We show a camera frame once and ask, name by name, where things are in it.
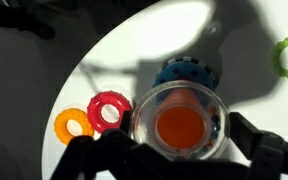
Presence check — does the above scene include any lime green ring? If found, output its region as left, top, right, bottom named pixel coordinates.
left=271, top=34, right=288, bottom=79

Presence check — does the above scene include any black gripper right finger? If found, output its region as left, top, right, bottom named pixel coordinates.
left=228, top=111, right=288, bottom=180

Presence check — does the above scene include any red knobbly ring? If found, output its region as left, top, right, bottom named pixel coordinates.
left=86, top=90, right=133, bottom=134

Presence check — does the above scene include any blue dotted ring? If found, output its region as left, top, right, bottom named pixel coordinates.
left=153, top=61, right=217, bottom=94

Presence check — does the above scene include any clear ring with beads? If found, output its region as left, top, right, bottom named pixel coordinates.
left=130, top=79, right=232, bottom=160

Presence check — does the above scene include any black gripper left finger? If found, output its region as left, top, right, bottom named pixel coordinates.
left=50, top=109, right=142, bottom=180

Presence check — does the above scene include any orange stand post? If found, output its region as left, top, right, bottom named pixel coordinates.
left=155, top=87, right=207, bottom=149

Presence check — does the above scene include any yellow knobbly ring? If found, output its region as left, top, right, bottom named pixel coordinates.
left=53, top=107, right=96, bottom=146

